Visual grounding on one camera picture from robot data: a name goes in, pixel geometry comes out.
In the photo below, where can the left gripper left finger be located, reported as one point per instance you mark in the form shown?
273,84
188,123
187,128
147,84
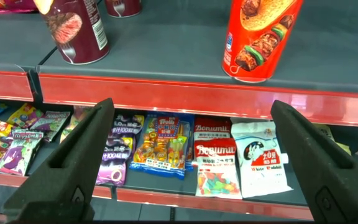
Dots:
61,183

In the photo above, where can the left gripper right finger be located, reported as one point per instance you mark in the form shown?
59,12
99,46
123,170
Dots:
328,174

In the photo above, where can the purple grape candy bag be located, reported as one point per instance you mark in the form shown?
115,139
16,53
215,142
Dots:
51,123
19,152

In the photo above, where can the pale green candy bag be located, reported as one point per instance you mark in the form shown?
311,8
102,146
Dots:
73,119

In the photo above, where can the white candy bag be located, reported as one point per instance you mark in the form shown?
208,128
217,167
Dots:
261,158

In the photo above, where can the blue gummy candy bag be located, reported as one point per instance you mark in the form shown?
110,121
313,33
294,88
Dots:
162,146

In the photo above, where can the red gummy candy bag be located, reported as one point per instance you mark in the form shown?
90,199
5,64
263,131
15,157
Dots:
216,169
211,127

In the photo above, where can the red chip can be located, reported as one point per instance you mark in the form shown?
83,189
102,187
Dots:
256,40

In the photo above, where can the maroon chip can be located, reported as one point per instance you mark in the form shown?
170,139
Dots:
76,31
123,7

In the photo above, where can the magenta snack bag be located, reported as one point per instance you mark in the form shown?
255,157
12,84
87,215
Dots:
14,5

